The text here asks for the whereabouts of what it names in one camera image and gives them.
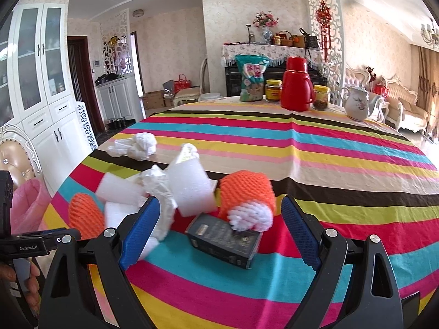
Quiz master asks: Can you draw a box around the pink lined trash bin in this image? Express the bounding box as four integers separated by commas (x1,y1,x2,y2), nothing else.
10,178,51,235

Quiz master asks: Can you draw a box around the white foam wedge piece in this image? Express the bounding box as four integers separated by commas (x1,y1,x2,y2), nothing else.
94,171,161,261

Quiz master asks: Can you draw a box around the orange white foam net roll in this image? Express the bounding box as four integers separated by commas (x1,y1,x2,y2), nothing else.
219,170,276,232

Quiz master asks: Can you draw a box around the white foam block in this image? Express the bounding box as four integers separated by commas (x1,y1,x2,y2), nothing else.
166,158,216,217

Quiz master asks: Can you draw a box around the black small product box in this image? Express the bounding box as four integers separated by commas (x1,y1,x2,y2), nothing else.
185,213,262,270

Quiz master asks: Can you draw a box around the white plastic bag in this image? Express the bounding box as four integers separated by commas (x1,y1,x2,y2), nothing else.
106,132,158,161

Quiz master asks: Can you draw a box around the person's left hand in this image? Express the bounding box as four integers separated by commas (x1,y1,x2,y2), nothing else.
1,260,40,313

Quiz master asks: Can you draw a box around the striped colourful tablecloth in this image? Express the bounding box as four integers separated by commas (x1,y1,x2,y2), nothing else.
41,95,439,329

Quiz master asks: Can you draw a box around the ornate tan leather chair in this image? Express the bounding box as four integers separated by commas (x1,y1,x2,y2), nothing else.
0,124,43,190

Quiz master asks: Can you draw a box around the blue white tall box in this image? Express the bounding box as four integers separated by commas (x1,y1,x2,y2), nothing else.
76,101,98,151

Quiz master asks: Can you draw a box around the small yellow lid jar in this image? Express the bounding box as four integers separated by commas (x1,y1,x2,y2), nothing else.
313,85,330,111

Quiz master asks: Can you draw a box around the cardboard box on floor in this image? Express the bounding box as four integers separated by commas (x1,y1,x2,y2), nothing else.
141,90,165,110

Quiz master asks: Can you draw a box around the white glass door cabinet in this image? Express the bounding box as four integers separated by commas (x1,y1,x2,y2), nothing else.
1,3,92,195

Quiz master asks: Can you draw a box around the white low shoe cabinet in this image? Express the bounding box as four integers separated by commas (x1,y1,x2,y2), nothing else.
96,73,144,122

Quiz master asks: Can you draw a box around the white floral ceramic pitcher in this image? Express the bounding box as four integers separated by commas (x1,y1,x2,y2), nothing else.
341,86,382,121

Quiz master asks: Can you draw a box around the red thermos jug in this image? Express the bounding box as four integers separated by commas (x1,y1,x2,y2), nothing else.
280,56,316,112

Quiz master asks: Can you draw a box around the cream dining chair far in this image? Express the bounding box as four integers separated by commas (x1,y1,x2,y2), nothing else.
173,58,208,106

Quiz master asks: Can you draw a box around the white round stool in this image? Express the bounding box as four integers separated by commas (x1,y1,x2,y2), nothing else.
199,93,223,102

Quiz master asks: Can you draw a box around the cream sofa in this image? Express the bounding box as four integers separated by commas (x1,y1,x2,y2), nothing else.
345,66,429,132

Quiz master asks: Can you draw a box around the red handbag on floor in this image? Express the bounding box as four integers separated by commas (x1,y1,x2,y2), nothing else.
173,73,192,93

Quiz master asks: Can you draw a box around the green snack bag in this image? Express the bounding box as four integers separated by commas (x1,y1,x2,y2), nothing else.
235,55,269,102

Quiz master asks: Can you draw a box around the black piano with lace cover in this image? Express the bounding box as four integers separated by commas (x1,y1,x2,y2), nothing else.
221,44,323,97

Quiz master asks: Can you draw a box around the pink flower vase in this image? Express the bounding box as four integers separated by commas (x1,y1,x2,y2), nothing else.
252,10,278,45

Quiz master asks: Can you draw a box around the red chinese knot ornament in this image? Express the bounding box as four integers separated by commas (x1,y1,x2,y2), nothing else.
316,0,332,62

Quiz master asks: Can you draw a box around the white carved lattice screen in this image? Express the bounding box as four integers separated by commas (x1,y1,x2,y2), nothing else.
307,0,345,104

